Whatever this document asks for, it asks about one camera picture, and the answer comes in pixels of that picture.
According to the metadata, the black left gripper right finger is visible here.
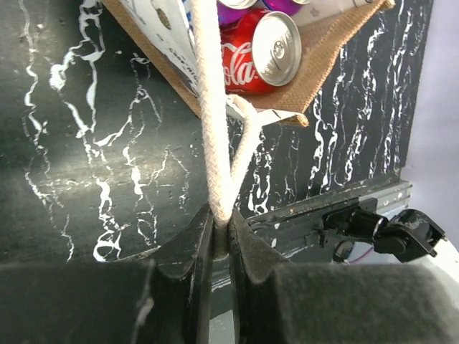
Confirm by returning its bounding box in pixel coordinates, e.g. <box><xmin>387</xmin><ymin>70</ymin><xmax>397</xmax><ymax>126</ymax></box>
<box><xmin>228</xmin><ymin>211</ymin><xmax>458</xmax><ymax>343</ymax></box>

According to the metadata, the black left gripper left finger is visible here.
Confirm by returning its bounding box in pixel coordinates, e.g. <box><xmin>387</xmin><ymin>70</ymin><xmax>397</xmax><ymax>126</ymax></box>
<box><xmin>1</xmin><ymin>206</ymin><xmax>213</xmax><ymax>343</ymax></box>

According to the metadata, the red cola can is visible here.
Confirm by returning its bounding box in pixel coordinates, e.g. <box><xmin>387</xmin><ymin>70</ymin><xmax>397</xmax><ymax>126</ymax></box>
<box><xmin>220</xmin><ymin>8</ymin><xmax>302</xmax><ymax>95</ymax></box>

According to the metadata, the canvas tote bag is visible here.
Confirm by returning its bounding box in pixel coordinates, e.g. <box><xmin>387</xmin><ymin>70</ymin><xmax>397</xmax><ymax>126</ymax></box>
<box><xmin>102</xmin><ymin>0</ymin><xmax>396</xmax><ymax>259</ymax></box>

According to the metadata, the purple soda can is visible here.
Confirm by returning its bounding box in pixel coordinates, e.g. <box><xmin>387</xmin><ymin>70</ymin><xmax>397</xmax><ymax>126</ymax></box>
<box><xmin>217</xmin><ymin>0</ymin><xmax>257</xmax><ymax>26</ymax></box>
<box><xmin>262</xmin><ymin>0</ymin><xmax>301</xmax><ymax>15</ymax></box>

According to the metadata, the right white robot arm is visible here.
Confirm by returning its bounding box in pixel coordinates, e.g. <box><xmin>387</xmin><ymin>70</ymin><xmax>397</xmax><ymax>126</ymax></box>
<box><xmin>228</xmin><ymin>206</ymin><xmax>458</xmax><ymax>343</ymax></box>

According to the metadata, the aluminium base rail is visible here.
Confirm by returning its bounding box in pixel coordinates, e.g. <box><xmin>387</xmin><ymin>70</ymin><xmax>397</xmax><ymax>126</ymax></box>
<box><xmin>247</xmin><ymin>173</ymin><xmax>412</xmax><ymax>262</ymax></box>

